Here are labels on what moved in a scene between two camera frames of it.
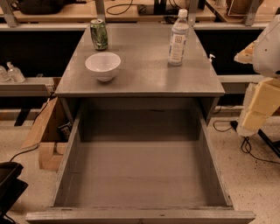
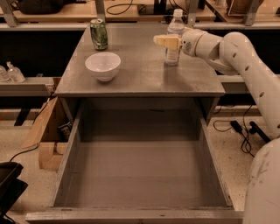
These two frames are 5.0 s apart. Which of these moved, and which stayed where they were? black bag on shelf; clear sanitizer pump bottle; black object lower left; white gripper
Moved: white gripper
Stayed: clear sanitizer pump bottle; black object lower left; black bag on shelf
